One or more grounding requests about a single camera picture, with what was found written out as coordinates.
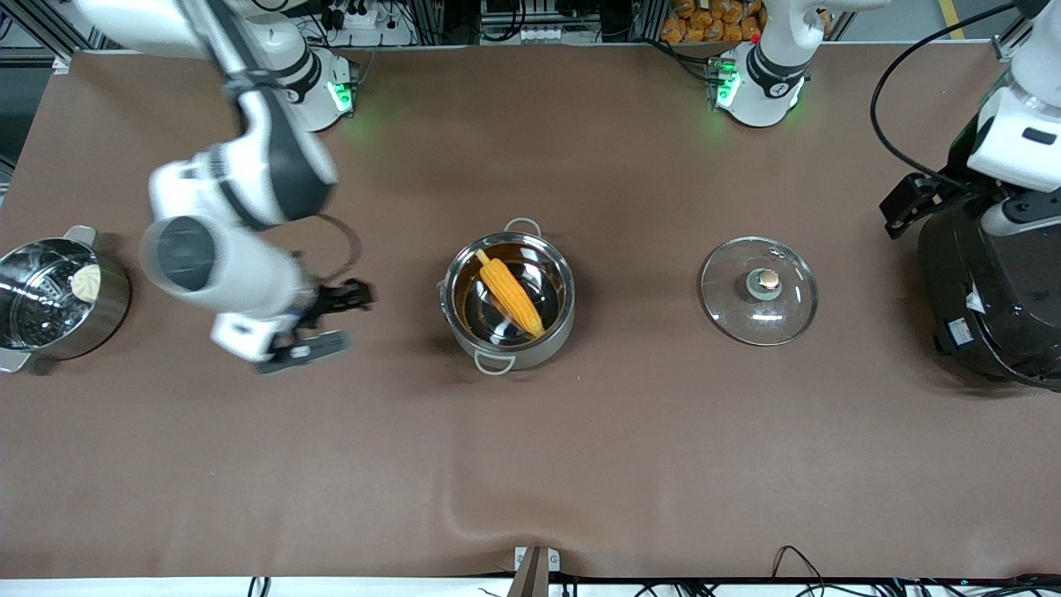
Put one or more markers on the yellow corn cob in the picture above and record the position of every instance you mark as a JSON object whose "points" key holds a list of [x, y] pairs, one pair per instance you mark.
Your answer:
{"points": [[514, 294]]}

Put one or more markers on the glass pot lid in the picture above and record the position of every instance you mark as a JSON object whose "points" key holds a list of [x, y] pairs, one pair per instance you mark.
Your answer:
{"points": [[758, 311]]}

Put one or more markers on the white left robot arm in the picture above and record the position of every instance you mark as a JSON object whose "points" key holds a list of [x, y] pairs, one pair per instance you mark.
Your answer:
{"points": [[767, 91]]}

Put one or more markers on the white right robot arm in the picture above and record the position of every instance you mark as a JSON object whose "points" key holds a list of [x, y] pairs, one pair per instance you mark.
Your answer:
{"points": [[249, 166]]}

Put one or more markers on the steel steamer pot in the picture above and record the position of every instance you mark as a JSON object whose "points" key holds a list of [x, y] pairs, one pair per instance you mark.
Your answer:
{"points": [[104, 319]]}

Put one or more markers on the stainless steel pot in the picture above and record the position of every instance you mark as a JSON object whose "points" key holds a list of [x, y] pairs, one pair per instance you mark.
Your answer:
{"points": [[530, 355]]}

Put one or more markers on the black rice cooker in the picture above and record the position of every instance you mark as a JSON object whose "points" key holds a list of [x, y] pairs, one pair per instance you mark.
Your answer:
{"points": [[995, 307]]}

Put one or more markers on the white steamed bun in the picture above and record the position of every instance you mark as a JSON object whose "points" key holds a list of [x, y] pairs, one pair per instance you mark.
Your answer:
{"points": [[86, 282]]}

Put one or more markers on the pile of orange items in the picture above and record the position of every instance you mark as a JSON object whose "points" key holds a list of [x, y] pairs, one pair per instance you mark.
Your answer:
{"points": [[713, 21]]}

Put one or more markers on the white power strip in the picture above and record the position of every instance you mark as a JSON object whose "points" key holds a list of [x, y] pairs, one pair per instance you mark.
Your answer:
{"points": [[545, 35]]}

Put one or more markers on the brown table mat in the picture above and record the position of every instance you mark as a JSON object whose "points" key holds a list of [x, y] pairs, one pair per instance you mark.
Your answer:
{"points": [[663, 456]]}

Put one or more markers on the aluminium frame profile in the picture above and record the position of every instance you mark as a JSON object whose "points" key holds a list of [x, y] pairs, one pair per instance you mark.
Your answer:
{"points": [[1007, 41]]}

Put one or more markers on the metal edge bracket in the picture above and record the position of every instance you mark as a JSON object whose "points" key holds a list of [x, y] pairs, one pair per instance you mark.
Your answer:
{"points": [[535, 568]]}

